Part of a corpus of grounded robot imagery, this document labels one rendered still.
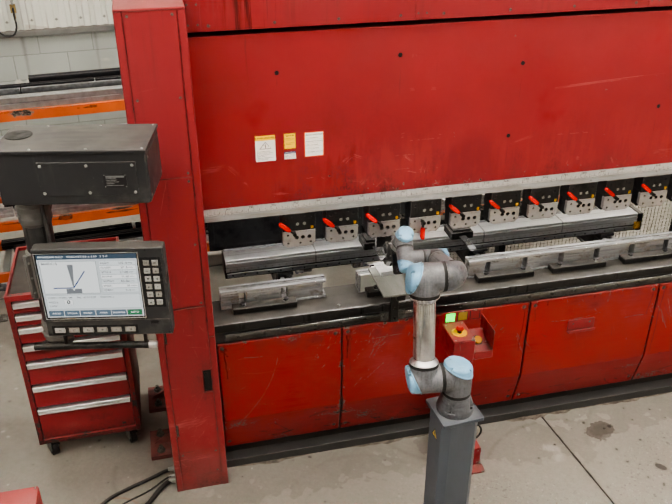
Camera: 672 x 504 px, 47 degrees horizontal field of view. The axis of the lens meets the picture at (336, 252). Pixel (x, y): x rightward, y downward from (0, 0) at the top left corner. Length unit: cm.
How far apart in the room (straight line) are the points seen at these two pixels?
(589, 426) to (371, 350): 135
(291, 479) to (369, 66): 204
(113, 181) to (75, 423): 184
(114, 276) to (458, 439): 150
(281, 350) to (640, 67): 209
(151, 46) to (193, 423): 175
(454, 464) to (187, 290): 133
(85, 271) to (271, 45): 115
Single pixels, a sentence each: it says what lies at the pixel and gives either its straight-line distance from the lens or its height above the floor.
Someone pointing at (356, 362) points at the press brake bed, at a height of 55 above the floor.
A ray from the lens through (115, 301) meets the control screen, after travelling 287.
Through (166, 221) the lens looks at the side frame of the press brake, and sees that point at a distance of 319.
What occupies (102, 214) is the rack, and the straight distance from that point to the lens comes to 519.
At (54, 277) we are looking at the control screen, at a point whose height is 149.
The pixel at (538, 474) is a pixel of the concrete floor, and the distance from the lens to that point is 419.
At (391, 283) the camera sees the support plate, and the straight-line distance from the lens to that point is 361.
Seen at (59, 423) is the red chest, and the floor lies 24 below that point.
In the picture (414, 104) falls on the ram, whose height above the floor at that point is 180.
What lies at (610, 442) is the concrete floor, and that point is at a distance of 447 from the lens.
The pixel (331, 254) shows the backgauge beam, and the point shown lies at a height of 96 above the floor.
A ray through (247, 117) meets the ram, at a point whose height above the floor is 180.
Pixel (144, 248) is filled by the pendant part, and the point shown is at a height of 160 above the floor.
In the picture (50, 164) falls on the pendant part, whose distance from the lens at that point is 269.
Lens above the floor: 287
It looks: 29 degrees down
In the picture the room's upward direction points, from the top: straight up
